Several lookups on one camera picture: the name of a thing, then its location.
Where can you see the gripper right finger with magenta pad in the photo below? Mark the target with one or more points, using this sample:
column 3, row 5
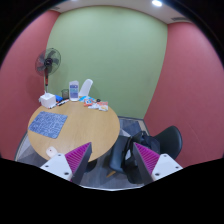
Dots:
column 153, row 166

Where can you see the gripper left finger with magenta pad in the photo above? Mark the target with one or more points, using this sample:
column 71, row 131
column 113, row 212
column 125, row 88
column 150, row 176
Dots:
column 70, row 166

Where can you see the blue patterned mouse pad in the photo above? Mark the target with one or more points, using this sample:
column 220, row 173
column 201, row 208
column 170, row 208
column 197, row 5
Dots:
column 48, row 124

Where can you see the black office chair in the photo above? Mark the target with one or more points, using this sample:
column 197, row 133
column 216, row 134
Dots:
column 170, row 141

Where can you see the round wooden table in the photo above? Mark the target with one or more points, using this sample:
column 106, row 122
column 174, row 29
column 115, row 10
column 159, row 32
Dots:
column 82, row 125

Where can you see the black marker pen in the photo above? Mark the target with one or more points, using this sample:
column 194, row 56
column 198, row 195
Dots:
column 62, row 102

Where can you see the orange snack packets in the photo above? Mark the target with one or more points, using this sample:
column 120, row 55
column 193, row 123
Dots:
column 94, row 104

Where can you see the blue packet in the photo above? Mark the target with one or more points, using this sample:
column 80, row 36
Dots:
column 58, row 98

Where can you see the white tissue box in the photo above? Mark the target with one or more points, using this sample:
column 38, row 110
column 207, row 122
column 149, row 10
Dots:
column 47, row 100

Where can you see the dark cup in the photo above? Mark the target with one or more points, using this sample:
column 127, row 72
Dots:
column 65, row 93

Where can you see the white blue wipes pack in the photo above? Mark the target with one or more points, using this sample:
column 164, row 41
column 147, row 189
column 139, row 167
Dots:
column 74, row 90

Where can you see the black standing fan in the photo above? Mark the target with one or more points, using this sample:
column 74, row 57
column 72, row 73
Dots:
column 47, row 63

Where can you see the ceiling light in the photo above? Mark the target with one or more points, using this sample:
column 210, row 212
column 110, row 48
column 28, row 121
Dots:
column 157, row 3

